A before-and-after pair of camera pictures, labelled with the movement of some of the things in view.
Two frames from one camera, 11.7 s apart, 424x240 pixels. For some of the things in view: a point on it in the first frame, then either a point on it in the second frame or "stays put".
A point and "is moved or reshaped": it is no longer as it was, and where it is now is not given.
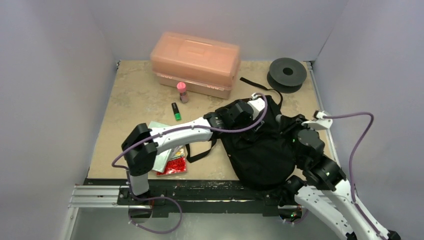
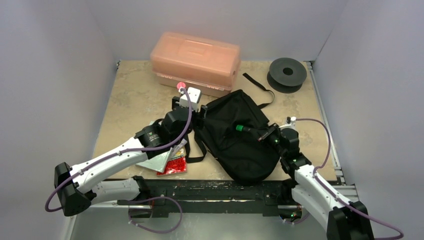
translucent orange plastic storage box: (208, 67) stays put
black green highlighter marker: (176, 111) is moved or reshaped
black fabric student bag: (262, 151) is moved or reshaped
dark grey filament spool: (286, 75) stays put
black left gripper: (250, 118) to (198, 118)
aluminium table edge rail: (329, 137) stays put
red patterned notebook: (177, 166) stays put
